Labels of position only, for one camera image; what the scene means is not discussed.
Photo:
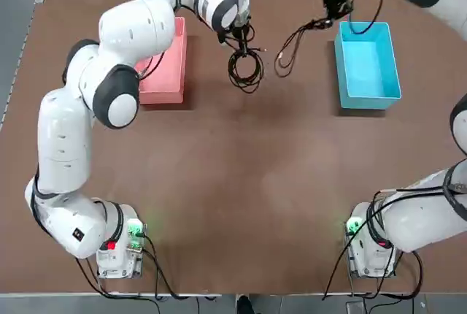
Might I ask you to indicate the black camera post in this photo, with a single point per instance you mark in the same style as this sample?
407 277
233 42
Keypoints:
245 305

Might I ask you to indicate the blue plastic box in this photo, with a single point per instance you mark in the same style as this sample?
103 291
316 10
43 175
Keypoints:
368 69

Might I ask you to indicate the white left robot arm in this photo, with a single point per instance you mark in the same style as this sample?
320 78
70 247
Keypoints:
62 146

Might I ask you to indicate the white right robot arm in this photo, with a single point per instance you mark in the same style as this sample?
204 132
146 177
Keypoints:
412 219

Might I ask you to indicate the pink plastic box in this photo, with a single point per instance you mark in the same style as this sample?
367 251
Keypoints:
171 73

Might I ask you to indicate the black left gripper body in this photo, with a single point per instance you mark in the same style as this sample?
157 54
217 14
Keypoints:
241 33

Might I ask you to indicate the grey floor socket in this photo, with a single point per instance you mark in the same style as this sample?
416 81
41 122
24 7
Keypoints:
354 308

